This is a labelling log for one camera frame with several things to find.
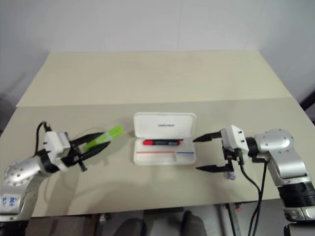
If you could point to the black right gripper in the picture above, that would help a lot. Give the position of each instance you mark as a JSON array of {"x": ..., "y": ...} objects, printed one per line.
[{"x": 231, "y": 157}]

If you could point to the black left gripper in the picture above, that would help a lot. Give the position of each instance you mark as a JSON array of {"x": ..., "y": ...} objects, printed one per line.
[{"x": 73, "y": 155}]

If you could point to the green marker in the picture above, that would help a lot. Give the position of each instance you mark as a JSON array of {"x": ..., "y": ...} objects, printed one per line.
[{"x": 112, "y": 132}]

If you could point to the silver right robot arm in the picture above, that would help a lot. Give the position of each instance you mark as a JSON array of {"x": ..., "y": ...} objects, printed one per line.
[{"x": 280, "y": 152}]

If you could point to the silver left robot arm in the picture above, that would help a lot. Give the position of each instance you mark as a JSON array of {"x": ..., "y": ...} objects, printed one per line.
[{"x": 22, "y": 169}]

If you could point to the red marker with black barrel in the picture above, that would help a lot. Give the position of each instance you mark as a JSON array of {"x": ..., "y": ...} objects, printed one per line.
[{"x": 160, "y": 142}]

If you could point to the white pencil case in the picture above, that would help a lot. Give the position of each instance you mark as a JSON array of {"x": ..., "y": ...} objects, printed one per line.
[{"x": 164, "y": 125}]

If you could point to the dark rounded shape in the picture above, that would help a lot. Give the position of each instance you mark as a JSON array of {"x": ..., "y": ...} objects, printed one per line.
[{"x": 194, "y": 223}]

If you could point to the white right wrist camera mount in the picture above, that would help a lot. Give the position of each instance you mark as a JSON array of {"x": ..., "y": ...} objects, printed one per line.
[{"x": 233, "y": 140}]

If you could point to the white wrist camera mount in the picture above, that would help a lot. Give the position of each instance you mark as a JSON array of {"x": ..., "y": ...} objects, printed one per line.
[
  {"x": 233, "y": 140},
  {"x": 54, "y": 145}
]

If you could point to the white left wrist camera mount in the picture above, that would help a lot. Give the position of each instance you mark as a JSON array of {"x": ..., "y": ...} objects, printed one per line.
[{"x": 54, "y": 145}]

